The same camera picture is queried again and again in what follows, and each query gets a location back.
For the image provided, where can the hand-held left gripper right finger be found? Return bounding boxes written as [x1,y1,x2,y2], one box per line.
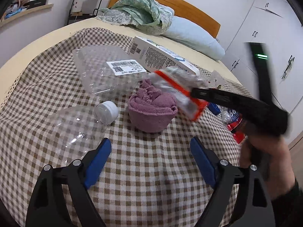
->
[190,136,276,227]

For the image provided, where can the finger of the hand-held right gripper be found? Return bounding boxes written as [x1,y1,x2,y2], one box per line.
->
[191,87,240,110]
[208,103,221,115]

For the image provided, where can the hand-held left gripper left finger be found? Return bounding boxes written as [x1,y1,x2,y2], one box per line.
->
[27,138,112,227]

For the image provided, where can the red snack packet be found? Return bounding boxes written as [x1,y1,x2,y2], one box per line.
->
[220,110,248,145]

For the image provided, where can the orange foil snack wrapper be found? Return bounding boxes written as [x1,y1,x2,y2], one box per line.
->
[149,67,209,121]

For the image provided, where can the white and blue carton box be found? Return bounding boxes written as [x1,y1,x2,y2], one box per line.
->
[129,36,200,76]

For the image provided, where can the person's right forearm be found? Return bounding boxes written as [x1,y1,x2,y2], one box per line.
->
[271,178,303,227]

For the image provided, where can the person's right hand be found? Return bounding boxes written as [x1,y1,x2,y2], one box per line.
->
[239,122,297,201]

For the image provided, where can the white paper tag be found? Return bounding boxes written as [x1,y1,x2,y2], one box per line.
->
[205,70,226,91]

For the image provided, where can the brown checkered cloth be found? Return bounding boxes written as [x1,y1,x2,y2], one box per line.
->
[0,27,247,227]

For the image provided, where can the white hanging ornament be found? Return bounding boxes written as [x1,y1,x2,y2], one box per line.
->
[282,55,295,80]

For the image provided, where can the light blue pillow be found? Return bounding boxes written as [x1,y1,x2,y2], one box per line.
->
[163,16,225,61]

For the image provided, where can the purple rolled towel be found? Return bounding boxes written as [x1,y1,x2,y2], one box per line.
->
[128,79,178,133]

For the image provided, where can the clear plastic bottle white cap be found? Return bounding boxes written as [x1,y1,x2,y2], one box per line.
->
[72,44,148,97]

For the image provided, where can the white wardrobe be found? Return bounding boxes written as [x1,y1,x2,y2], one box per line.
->
[218,0,303,114]

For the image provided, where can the green floral quilt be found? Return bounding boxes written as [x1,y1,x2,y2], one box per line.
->
[97,0,175,36]

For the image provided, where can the black bedside rack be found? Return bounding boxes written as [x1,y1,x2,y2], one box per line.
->
[67,0,105,25]

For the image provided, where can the white appliance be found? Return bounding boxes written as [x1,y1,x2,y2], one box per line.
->
[72,0,84,14]

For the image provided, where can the flat black box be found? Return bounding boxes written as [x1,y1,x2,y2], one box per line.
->
[25,0,48,10]

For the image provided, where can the blue face masks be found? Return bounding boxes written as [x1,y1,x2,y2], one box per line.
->
[5,7,27,19]

